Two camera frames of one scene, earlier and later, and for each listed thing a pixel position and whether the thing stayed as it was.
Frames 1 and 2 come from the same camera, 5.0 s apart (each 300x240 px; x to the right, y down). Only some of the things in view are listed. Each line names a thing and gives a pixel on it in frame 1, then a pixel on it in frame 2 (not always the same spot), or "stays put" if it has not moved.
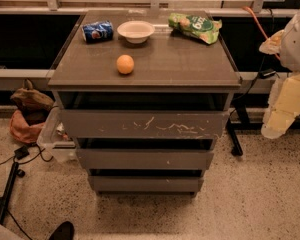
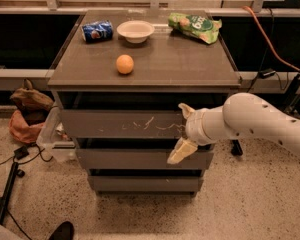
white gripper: [297, 47] -> [193, 127]
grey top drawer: [144, 124] stays put
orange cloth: [21, 130] stays put
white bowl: [135, 31] stays put
